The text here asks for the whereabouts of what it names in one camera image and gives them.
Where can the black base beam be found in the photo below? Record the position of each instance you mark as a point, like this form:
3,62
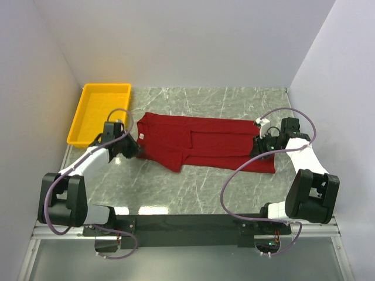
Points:
195,230

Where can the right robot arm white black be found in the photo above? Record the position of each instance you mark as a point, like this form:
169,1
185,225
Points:
313,192

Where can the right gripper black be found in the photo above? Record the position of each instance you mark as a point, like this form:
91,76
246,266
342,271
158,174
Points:
258,147

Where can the red t shirt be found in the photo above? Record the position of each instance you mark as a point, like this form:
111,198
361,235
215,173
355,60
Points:
175,141

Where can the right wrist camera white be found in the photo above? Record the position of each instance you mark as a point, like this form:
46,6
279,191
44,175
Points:
264,125

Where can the yellow plastic tray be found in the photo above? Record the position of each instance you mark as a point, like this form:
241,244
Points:
95,104

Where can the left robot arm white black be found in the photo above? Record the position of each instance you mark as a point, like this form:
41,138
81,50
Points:
63,200

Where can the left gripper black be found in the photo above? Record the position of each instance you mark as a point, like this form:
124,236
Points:
132,149

